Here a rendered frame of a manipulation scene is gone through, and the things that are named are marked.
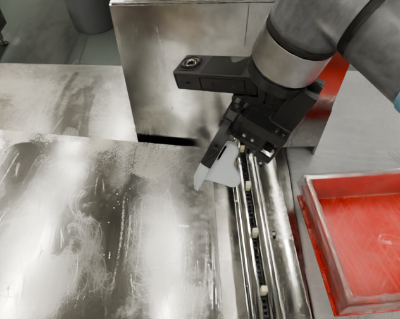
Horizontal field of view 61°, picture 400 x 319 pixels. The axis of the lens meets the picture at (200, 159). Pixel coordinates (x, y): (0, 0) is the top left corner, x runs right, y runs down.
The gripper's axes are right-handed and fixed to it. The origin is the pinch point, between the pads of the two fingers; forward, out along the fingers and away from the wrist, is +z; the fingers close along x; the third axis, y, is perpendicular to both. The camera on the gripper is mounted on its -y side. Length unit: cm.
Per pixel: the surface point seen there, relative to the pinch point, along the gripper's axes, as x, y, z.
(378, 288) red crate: 11, 48, 27
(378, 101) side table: 78, 37, 30
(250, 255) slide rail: 3.3, 18.9, 32.3
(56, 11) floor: 183, -209, 185
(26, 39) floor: 133, -198, 182
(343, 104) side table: 71, 27, 33
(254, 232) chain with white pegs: 8.2, 17.1, 30.8
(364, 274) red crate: 13, 44, 28
